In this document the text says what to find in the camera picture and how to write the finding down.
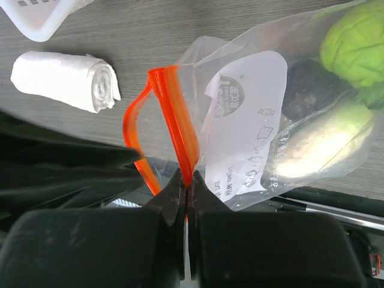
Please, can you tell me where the white fake radish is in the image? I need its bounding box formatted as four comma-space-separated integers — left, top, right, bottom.
274, 102, 374, 179

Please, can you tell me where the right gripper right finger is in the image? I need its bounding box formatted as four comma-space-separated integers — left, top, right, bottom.
187, 171, 232, 280

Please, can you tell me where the folded white towel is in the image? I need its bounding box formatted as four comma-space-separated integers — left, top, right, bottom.
10, 51, 121, 113

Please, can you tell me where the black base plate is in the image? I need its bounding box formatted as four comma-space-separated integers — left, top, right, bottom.
101, 191, 384, 280

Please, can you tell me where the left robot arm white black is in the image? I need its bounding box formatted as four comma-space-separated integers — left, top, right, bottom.
1, 111, 143, 234

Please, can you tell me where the clear zip bag orange seal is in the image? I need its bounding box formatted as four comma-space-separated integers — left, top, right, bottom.
122, 1, 383, 210

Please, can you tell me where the green fake fruit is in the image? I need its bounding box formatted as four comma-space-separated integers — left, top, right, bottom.
320, 1, 383, 110

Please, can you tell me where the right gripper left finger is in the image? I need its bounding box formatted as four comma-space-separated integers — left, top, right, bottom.
143, 169, 187, 280

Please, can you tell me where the white perforated plastic basket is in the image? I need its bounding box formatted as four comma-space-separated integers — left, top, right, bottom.
1, 0, 93, 42

